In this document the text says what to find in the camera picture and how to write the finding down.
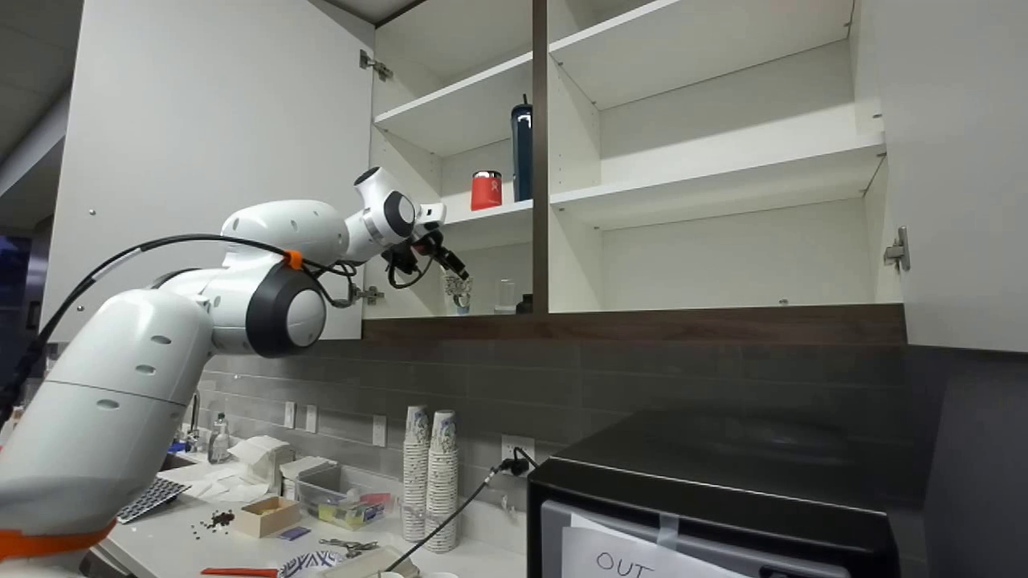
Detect red cup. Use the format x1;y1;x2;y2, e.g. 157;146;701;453
470;169;504;211

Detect white wall cabinet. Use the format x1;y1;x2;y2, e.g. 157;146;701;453
309;0;908;346

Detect microwave oven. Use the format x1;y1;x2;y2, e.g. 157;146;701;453
524;402;931;578

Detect white napkin pile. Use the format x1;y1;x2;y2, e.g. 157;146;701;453
228;431;298;494

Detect dark blue tumbler bottle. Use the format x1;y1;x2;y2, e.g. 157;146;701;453
512;94;537;206

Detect clear plastic packet container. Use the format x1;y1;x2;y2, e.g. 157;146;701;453
293;455;394;534

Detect white cabinet door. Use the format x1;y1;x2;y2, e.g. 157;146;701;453
41;0;377;346
856;0;1028;356

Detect small cardboard box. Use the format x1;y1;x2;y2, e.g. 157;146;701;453
230;494;303;539

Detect white paper sign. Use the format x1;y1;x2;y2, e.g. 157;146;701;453
556;512;759;578

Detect metal spoon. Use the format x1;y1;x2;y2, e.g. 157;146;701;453
318;538;379;562

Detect grey patterned flat pad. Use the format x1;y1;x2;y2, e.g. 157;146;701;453
117;477;191;527

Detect small clear bottle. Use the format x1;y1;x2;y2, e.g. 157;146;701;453
207;413;236;466

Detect black power cord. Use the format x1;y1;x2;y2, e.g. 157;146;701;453
383;448;541;574

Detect black binder clips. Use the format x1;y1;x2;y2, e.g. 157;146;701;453
191;512;239;539

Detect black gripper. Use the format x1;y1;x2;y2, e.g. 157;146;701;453
383;230;475;315

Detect stack of paper cups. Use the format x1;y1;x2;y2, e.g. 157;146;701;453
424;408;464;555
398;402;434;542

